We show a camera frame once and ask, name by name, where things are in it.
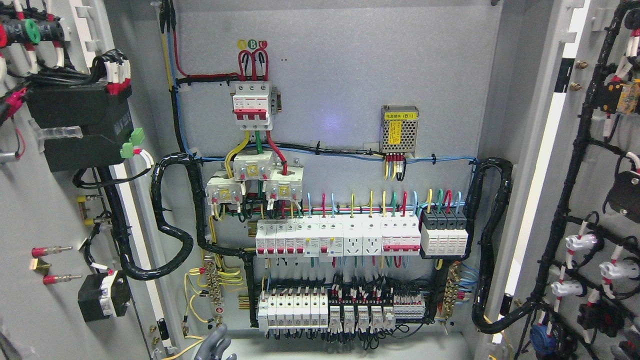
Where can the grey robotic right hand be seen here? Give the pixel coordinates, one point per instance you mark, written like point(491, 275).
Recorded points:
point(214, 346)

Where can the grey cabinet door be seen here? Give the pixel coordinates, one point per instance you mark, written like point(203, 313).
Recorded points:
point(39, 209)
point(533, 127)

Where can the white lower breaker row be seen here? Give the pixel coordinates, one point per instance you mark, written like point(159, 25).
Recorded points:
point(291, 310)

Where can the white current transformers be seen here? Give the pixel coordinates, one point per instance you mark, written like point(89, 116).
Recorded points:
point(253, 171)

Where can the white socket breaker row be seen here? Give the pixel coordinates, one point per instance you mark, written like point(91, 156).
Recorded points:
point(332, 236)

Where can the red white main breaker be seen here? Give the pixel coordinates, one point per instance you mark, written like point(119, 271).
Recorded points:
point(254, 105)

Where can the black digital power meter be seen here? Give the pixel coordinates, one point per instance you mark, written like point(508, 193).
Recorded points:
point(84, 119)

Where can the black surge protector block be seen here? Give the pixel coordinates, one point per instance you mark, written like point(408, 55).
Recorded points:
point(443, 235)

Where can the perforated metal power supply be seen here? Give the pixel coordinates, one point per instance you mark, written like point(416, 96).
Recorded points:
point(399, 129)

